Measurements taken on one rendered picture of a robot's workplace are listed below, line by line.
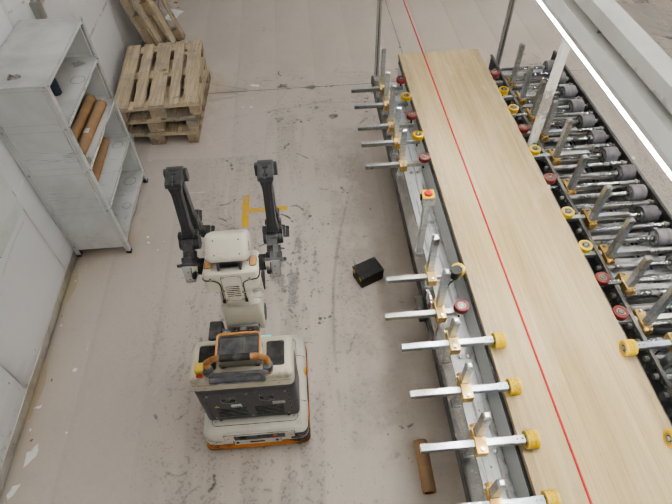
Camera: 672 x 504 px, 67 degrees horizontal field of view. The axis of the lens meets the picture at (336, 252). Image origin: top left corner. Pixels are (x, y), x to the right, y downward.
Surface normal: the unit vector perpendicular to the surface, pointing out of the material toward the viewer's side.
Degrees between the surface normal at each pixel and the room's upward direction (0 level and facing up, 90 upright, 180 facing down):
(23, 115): 90
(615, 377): 0
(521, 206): 0
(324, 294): 0
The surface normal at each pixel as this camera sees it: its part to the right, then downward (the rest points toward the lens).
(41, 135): 0.08, 0.76
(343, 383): -0.02, -0.64
